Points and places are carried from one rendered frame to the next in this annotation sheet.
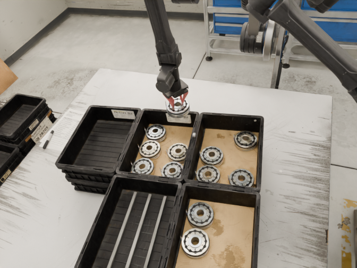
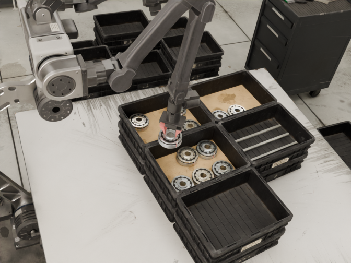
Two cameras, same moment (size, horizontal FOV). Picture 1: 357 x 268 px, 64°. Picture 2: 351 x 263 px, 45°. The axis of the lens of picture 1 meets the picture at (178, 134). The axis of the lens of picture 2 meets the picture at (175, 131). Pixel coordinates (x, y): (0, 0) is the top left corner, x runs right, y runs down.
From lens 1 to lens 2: 2.18 m
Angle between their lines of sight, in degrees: 82
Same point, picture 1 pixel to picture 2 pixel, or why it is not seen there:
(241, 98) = (56, 176)
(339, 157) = (7, 170)
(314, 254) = not seen: hidden behind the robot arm
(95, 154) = (245, 223)
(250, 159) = (152, 116)
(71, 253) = (306, 199)
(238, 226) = (207, 103)
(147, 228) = (253, 142)
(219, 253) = (229, 104)
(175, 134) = (168, 174)
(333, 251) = not seen: hidden behind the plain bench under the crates
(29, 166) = not seen: outside the picture
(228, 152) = (156, 130)
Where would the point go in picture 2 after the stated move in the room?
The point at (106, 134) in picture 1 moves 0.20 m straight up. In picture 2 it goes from (219, 234) to (228, 207)
